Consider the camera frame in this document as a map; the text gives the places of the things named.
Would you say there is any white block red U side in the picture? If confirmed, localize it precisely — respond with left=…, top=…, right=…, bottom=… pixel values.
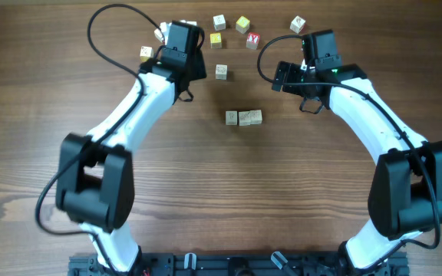
left=249, top=110, right=262, bottom=125

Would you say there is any white block with figure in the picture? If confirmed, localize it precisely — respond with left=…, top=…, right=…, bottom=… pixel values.
left=226, top=110, right=238, bottom=126

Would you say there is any white block with 9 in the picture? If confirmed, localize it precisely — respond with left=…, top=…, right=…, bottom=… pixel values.
left=238, top=111, right=251, bottom=126

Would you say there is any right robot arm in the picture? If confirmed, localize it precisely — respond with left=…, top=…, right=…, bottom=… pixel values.
left=270, top=30, right=442, bottom=275

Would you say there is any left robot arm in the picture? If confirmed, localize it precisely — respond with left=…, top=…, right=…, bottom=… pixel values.
left=55, top=21, right=206, bottom=275

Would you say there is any white block red M side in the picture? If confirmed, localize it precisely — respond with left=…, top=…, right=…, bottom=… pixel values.
left=215, top=64, right=228, bottom=80

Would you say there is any yellow K block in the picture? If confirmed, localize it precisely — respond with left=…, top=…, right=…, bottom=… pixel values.
left=209, top=33, right=223, bottom=49

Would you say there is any block with K and 6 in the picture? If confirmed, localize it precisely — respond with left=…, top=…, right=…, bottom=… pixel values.
left=290, top=15, right=306, bottom=34

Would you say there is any white block yellow side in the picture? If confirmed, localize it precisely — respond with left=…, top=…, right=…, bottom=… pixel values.
left=140, top=46, right=155, bottom=62

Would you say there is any white block blue P side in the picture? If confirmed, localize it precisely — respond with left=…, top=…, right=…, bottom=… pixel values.
left=213, top=15, right=226, bottom=31

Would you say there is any red X block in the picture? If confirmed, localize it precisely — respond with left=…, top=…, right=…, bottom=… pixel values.
left=246, top=32, right=260, bottom=50

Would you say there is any yellow top block far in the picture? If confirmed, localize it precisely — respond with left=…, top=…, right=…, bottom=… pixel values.
left=236, top=16, right=250, bottom=34

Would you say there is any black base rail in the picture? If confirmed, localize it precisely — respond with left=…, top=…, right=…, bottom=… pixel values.
left=68, top=251, right=410, bottom=276

